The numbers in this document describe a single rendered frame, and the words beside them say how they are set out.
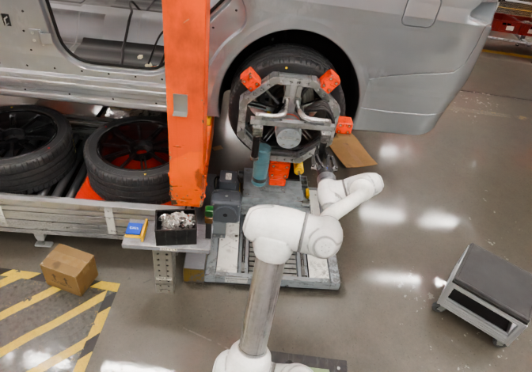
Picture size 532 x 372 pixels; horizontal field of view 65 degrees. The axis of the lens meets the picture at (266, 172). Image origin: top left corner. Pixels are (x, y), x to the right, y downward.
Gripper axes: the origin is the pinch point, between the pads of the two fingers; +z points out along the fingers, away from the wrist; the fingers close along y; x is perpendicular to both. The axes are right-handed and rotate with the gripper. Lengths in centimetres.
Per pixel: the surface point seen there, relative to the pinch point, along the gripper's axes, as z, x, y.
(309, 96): 46.1, 5.2, -3.4
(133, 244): -38, -38, -90
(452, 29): 36, 57, 59
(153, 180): 6, -35, -89
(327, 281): -25, -75, 16
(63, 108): 141, -83, -195
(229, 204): 0, -44, -45
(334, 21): 36, 54, 0
